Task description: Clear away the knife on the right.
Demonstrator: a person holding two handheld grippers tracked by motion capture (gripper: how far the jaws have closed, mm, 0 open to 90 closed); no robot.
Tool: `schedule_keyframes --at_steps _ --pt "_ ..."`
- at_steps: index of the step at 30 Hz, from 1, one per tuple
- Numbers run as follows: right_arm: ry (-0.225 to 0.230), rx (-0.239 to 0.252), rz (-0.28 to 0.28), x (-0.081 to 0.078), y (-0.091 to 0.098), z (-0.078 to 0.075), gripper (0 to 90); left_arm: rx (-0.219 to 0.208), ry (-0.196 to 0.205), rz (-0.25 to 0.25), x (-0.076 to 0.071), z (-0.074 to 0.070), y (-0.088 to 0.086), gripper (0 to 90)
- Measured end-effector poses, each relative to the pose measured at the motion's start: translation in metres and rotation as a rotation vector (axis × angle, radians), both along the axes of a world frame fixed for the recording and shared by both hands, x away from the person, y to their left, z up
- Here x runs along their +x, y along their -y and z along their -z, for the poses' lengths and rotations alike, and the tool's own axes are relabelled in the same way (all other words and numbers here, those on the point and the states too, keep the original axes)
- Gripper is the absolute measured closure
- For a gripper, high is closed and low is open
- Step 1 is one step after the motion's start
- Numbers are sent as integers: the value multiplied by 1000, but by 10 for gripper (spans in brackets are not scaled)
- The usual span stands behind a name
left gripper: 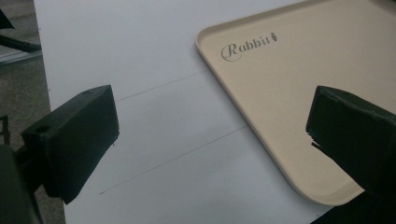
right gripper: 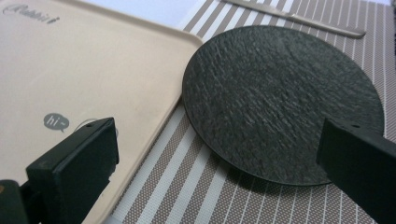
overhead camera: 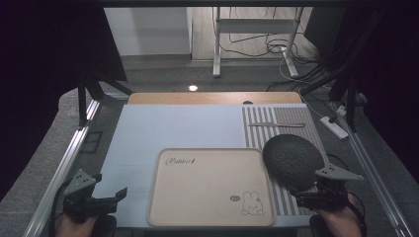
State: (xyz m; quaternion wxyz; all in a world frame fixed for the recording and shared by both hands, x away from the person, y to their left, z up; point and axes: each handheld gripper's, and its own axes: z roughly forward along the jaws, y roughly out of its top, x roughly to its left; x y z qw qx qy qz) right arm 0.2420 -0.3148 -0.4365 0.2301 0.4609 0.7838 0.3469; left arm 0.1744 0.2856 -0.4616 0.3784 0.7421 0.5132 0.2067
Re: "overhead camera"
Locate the black metal stand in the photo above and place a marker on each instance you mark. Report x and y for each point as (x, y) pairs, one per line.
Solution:
(349, 92)
(87, 95)

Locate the butter knife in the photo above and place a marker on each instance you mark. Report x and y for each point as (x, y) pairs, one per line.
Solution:
(276, 124)

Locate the dark round woven mat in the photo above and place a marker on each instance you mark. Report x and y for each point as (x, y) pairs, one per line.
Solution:
(291, 161)

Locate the white power strip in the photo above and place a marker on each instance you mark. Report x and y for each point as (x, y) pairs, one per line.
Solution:
(334, 127)

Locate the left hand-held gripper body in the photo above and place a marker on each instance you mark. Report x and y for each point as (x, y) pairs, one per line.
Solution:
(80, 197)

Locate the beige tray with rabbit print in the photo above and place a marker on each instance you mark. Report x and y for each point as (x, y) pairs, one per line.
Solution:
(204, 187)

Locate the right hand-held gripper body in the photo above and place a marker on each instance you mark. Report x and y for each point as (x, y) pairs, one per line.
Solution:
(332, 184)

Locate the white metal stand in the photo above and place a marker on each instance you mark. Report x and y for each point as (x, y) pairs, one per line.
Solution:
(253, 25)

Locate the aluminium rail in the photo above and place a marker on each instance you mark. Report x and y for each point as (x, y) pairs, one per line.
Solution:
(372, 171)
(62, 171)

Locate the grey striped placemat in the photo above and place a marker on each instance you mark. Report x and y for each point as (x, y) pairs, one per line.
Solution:
(283, 118)

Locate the black curtain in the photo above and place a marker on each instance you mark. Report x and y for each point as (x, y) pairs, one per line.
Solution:
(388, 82)
(49, 82)

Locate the person's left hand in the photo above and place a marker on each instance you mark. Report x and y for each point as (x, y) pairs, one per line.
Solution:
(70, 227)

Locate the person's right hand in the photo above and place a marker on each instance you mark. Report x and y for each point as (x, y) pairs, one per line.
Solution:
(339, 222)

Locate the light blue table mat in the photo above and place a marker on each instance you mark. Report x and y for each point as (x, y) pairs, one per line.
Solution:
(158, 131)

